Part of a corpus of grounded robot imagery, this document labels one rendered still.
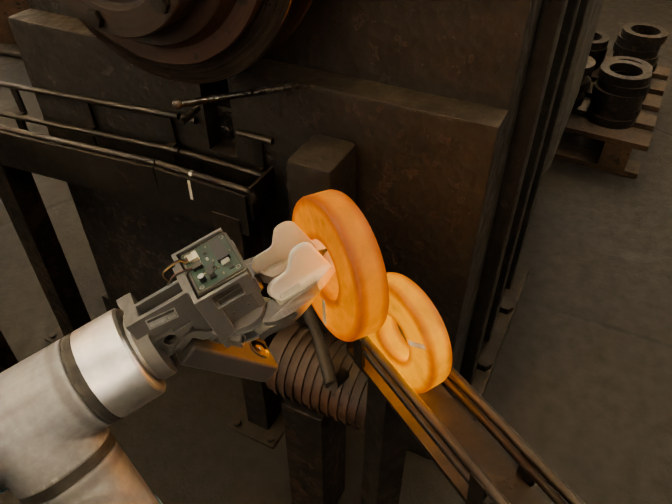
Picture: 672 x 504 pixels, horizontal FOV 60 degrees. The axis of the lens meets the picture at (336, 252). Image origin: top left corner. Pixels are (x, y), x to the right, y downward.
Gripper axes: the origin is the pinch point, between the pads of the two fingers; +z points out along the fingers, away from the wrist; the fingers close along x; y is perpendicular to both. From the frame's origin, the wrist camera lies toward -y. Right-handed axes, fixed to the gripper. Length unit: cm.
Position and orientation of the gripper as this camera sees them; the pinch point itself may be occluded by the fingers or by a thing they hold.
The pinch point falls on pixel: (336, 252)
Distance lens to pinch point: 58.4
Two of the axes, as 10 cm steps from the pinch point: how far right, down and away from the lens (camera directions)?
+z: 8.5, -5.0, 1.6
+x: -4.7, -5.8, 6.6
